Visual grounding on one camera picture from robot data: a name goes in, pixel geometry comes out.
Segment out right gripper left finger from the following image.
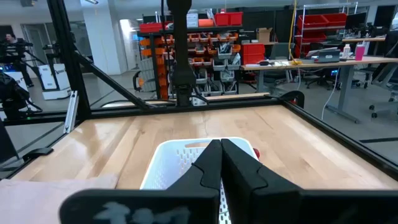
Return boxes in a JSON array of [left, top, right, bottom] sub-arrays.
[[58, 139, 222, 224]]

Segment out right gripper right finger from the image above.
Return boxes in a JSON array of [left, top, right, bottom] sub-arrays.
[[221, 138, 398, 224]]

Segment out white perforated plastic basket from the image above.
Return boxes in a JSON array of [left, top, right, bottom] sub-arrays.
[[139, 136, 261, 224]]

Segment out pink cloth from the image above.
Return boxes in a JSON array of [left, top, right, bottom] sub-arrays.
[[0, 174, 119, 224]]

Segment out silver aluminium strip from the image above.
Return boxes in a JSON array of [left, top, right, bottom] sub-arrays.
[[63, 90, 80, 134]]

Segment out black table clamp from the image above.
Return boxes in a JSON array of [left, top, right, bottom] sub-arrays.
[[23, 147, 54, 161]]

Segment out grey laptop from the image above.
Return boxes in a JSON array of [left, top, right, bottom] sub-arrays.
[[317, 49, 341, 63]]

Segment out shelf rack with orange bins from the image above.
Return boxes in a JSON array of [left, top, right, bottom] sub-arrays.
[[138, 12, 245, 100]]

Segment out wooden desk grey legs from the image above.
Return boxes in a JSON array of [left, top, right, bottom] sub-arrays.
[[241, 55, 398, 124]]

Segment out cardboard box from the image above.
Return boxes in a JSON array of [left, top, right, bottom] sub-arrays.
[[256, 27, 273, 43]]

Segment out black office chair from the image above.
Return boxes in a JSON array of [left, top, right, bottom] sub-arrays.
[[368, 29, 398, 119]]

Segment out pink bottle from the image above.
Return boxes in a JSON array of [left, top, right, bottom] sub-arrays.
[[355, 43, 366, 62]]

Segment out white cart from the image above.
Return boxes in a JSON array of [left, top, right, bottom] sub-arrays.
[[37, 63, 72, 100]]

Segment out metal rack with red bins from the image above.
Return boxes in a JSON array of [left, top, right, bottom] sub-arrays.
[[294, 2, 358, 60]]

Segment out red plastic bin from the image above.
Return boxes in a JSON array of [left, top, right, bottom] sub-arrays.
[[214, 11, 244, 27]]

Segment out black equipment stand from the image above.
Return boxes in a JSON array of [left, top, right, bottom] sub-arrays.
[[0, 71, 43, 122]]

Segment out person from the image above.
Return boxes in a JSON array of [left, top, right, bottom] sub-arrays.
[[4, 32, 35, 88]]

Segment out black aluminium frame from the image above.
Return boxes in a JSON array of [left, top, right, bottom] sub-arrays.
[[0, 0, 398, 181]]

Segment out black frame handle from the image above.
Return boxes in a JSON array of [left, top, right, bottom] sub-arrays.
[[279, 90, 305, 109]]

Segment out white cable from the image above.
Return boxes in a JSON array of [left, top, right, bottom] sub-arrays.
[[321, 67, 341, 121]]

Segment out yellow cable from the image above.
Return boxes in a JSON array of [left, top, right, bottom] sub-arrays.
[[287, 0, 302, 66]]

